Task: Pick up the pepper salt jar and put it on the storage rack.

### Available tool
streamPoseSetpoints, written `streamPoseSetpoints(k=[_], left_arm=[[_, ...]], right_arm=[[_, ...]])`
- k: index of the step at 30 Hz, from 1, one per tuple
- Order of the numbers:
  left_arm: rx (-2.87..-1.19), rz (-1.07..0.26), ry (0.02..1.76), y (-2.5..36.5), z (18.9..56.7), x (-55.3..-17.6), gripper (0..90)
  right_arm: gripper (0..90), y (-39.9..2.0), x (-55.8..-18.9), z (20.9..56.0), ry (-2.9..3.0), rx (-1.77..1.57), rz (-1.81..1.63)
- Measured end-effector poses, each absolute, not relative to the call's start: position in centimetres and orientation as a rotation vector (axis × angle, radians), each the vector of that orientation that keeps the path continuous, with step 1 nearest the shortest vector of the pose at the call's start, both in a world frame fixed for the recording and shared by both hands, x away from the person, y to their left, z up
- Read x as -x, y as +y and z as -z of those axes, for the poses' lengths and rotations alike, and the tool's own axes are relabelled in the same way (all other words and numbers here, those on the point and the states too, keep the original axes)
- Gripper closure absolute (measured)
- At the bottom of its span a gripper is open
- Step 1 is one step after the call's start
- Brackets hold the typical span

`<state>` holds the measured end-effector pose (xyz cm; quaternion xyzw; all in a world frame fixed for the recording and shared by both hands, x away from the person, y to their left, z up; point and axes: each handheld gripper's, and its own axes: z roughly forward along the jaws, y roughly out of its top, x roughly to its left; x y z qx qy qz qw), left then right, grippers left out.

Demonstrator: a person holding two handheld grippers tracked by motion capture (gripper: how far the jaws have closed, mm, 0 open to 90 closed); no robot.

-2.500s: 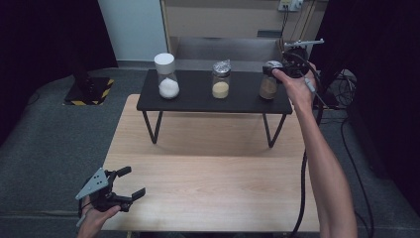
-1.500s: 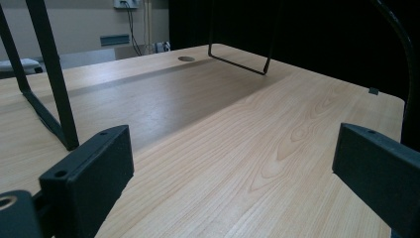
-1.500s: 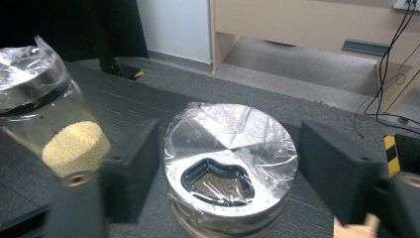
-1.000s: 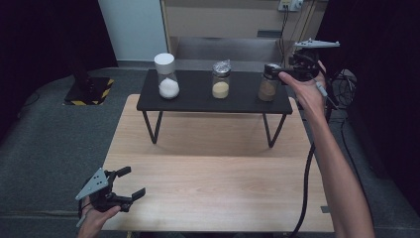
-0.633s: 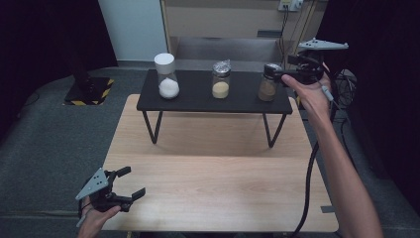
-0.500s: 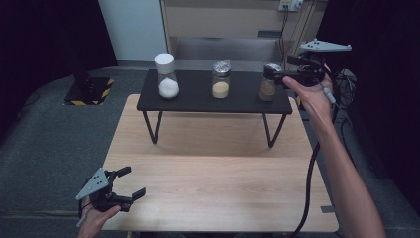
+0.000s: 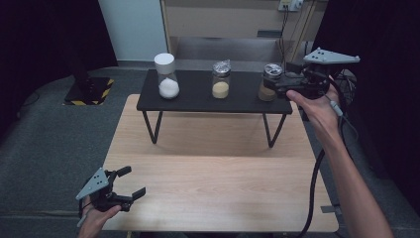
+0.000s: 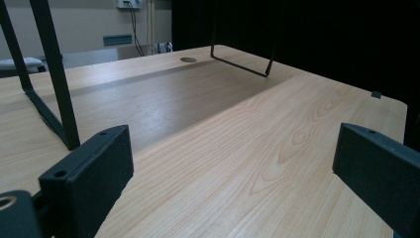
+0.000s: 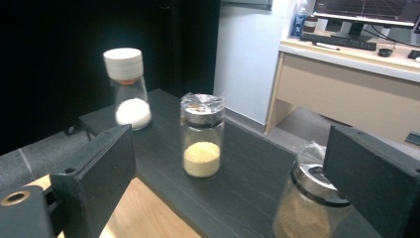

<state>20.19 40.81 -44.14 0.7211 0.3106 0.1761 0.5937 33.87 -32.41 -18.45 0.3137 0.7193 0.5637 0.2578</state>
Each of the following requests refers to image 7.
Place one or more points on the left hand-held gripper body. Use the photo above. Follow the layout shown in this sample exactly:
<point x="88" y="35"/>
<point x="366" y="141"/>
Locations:
<point x="97" y="186"/>

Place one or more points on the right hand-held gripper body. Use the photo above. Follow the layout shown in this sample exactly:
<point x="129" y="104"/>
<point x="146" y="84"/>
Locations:
<point x="317" y="81"/>

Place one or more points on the glass jar of brown powder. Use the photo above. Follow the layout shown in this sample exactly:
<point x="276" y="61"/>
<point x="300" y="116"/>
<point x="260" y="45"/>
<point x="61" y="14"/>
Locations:
<point x="265" y="94"/>

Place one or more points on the glass jar of yellow powder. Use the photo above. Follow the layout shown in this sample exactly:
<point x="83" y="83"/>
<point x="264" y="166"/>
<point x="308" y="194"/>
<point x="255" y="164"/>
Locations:
<point x="220" y="90"/>

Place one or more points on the black metal shelf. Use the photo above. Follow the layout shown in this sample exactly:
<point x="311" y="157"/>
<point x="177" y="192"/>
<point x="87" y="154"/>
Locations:
<point x="194" y="95"/>

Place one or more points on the white lidded jar white powder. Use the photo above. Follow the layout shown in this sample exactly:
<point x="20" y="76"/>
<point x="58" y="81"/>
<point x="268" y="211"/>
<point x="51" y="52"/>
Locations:
<point x="168" y="87"/>

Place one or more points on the person's right hand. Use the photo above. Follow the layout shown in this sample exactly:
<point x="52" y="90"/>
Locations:
<point x="322" y="114"/>

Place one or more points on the person's left hand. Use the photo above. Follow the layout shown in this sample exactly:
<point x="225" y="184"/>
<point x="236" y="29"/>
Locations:
<point x="94" y="223"/>

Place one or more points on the grey flat bar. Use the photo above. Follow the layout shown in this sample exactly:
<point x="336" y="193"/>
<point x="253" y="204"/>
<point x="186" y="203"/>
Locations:
<point x="269" y="33"/>

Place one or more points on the black curtain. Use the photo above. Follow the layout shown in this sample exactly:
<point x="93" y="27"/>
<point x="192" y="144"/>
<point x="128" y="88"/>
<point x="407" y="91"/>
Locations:
<point x="389" y="99"/>
<point x="39" y="49"/>

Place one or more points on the grey tape strip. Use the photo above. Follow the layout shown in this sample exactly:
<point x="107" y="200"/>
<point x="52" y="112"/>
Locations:
<point x="328" y="209"/>

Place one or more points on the white wall power outlet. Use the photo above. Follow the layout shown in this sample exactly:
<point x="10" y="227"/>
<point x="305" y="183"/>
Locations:
<point x="290" y="5"/>

